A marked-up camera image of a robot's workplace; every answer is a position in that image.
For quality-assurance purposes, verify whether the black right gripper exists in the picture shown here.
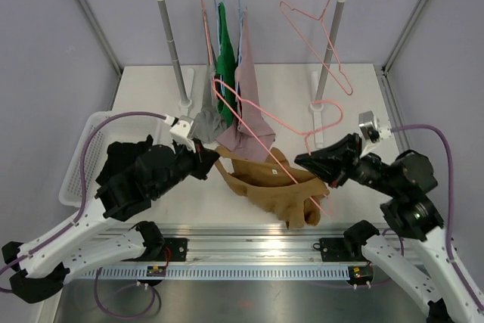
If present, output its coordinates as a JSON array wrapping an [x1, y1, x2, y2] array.
[[296, 132, 402, 197]]

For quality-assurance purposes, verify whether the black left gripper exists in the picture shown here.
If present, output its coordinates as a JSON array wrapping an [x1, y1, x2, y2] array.
[[153, 137, 220, 198]]

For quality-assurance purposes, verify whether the brown tank top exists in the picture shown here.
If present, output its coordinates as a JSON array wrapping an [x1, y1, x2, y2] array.
[[215, 146, 330, 229]]

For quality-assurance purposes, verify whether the pink hanger of brown top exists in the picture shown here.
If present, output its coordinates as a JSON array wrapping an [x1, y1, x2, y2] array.
[[210, 76, 345, 218]]

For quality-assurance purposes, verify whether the black tank top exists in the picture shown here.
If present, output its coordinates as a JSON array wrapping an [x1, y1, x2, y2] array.
[[95, 135, 154, 197]]

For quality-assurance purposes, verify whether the pink hanger of black top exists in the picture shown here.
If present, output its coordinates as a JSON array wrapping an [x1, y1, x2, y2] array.
[[279, 0, 354, 96]]

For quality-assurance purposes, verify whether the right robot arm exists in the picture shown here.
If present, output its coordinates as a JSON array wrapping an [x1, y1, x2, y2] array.
[[295, 131, 483, 322]]

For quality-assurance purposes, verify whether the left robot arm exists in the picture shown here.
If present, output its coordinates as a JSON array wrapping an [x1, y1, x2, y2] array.
[[2, 143, 219, 303]]

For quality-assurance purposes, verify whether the grey tank top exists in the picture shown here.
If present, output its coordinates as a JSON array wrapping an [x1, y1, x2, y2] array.
[[191, 48, 228, 143]]

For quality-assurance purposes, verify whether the mauve pink tank top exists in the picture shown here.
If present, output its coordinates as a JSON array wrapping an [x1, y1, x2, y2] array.
[[216, 11, 275, 162]]

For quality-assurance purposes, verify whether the pink hanger of grey top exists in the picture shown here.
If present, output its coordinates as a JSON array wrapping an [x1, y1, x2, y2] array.
[[197, 0, 220, 70]]

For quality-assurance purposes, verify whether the green tank top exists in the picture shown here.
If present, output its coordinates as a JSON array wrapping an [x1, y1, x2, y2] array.
[[216, 2, 237, 127]]

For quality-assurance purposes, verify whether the blue hanger of mauve top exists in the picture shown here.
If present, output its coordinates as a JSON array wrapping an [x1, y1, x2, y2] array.
[[235, 0, 245, 96]]

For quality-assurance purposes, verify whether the blue hanger of green top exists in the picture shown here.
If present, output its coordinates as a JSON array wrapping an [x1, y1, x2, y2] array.
[[213, 0, 223, 82]]

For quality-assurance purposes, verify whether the white plastic basket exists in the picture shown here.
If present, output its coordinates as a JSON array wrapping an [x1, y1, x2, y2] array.
[[59, 110, 163, 209]]

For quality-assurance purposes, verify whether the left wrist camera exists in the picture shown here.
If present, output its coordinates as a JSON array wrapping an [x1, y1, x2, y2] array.
[[164, 114, 196, 153]]

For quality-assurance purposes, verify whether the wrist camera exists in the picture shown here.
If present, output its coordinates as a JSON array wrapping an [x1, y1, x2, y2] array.
[[358, 111, 392, 145], [164, 114, 196, 153]]

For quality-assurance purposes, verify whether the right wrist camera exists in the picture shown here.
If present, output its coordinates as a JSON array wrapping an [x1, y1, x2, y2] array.
[[358, 111, 392, 145]]

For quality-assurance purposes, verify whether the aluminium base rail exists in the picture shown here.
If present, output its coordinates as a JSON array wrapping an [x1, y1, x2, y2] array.
[[86, 222, 432, 263]]

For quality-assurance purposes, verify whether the white slotted cable duct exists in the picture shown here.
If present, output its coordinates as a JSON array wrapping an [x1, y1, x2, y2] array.
[[79, 264, 372, 281]]

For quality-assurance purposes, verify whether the left aluminium frame post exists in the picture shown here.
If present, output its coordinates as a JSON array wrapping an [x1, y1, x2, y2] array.
[[75, 0, 123, 79]]

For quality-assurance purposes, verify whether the aluminium frame post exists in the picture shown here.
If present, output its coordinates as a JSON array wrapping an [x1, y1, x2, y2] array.
[[381, 0, 431, 77], [75, 0, 123, 79]]

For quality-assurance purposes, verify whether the right aluminium frame post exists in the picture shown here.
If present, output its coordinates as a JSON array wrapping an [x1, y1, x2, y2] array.
[[381, 0, 431, 77]]

